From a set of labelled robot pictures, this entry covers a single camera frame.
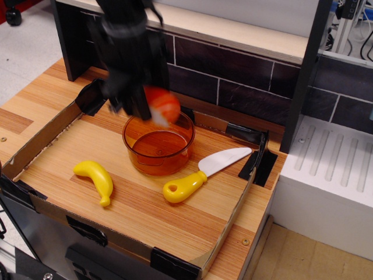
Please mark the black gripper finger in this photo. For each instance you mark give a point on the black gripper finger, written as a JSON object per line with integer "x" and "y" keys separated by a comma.
{"x": 115, "y": 104}
{"x": 135, "y": 104}

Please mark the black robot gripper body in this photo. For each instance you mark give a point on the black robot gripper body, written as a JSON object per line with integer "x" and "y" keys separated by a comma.
{"x": 132, "y": 61}

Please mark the orange white toy sushi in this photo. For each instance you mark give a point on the orange white toy sushi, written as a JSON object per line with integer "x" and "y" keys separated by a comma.
{"x": 164, "y": 106}

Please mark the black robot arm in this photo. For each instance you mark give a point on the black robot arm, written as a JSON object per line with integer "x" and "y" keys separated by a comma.
{"x": 123, "y": 19}

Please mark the cardboard fence with black tape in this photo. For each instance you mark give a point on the cardboard fence with black tape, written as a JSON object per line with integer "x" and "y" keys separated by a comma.
{"x": 51, "y": 126}

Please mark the transparent orange plastic pot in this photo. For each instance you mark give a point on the transparent orange plastic pot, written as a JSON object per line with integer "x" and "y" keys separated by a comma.
{"x": 156, "y": 150}

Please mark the yellow toy banana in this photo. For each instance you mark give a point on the yellow toy banana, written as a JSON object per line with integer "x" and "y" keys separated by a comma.
{"x": 100, "y": 178}

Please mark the dark brick pattern backsplash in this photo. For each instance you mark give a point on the dark brick pattern backsplash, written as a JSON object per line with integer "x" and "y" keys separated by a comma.
{"x": 252, "y": 85}

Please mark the yellow white toy knife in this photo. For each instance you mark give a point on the yellow white toy knife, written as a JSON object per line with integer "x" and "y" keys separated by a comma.
{"x": 178, "y": 190}

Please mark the light wooden shelf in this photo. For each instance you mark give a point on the light wooden shelf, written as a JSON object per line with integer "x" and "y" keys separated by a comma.
{"x": 260, "y": 28}

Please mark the white toy sink drainboard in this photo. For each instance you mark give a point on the white toy sink drainboard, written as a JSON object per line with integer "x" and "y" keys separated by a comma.
{"x": 324, "y": 190}

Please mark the black vertical post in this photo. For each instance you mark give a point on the black vertical post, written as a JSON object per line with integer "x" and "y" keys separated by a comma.
{"x": 306, "y": 75}

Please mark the aluminium frame with cables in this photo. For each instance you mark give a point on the aluminium frame with cables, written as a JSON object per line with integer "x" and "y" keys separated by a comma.
{"x": 349, "y": 32}

